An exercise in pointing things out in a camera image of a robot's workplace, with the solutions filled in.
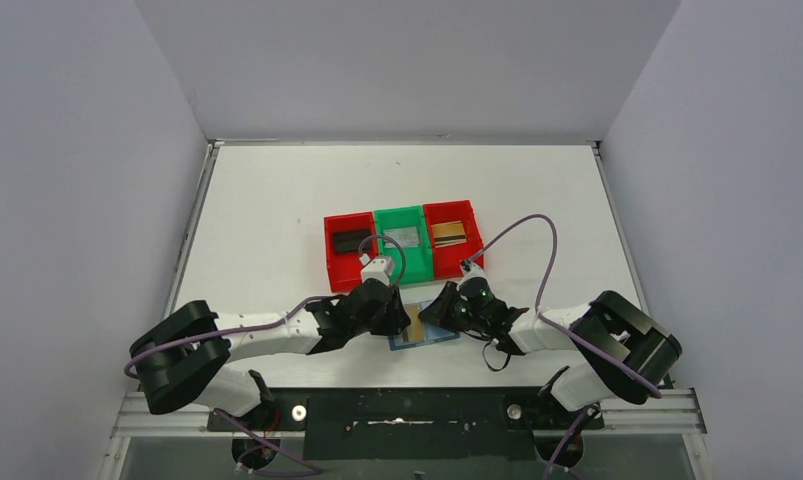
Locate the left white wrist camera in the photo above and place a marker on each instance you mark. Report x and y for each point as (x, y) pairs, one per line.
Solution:
(379, 268)

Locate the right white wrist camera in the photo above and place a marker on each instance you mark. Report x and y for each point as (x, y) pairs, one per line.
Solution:
(471, 270)

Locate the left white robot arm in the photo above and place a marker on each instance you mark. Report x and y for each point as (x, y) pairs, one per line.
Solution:
(185, 358)

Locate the green plastic bin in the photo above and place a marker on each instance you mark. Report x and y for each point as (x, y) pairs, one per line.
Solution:
(418, 261)

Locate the teal card holder wallet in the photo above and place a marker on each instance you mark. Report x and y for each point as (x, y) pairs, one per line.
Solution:
(434, 334)

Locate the red plastic bin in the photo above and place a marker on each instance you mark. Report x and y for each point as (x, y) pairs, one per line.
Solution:
(343, 271)
(446, 261)

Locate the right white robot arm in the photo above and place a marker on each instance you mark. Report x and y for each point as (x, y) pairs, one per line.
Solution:
(625, 353)

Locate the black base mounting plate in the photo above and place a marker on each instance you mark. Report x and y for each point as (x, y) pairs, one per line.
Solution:
(404, 424)

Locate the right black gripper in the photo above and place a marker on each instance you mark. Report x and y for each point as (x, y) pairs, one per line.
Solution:
(450, 304)

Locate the gold credit card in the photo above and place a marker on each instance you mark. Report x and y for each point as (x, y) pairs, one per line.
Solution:
(448, 234)
(415, 332)

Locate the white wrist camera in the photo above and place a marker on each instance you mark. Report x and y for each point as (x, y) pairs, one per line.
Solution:
(379, 268)
(471, 270)

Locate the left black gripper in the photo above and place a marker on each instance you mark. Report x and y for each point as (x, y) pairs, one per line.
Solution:
(390, 314)

